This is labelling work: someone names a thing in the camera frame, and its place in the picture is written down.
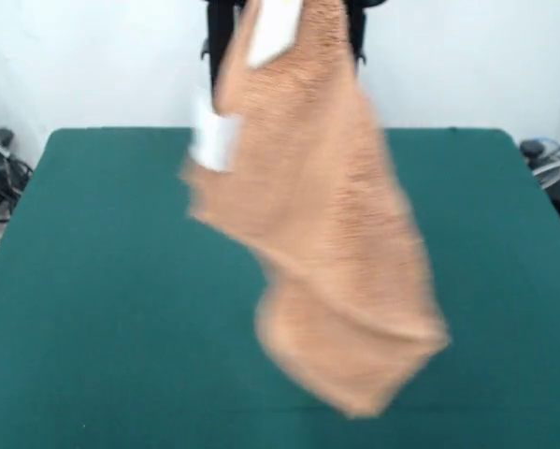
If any small black round device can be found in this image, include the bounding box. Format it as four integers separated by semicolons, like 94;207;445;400
520;139;545;163

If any dark green tablecloth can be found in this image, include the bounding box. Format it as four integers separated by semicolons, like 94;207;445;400
0;126;560;449

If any tan terry towel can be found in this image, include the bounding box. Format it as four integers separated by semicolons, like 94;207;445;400
179;0;452;420

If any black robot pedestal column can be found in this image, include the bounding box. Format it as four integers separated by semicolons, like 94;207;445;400
199;0;369;116

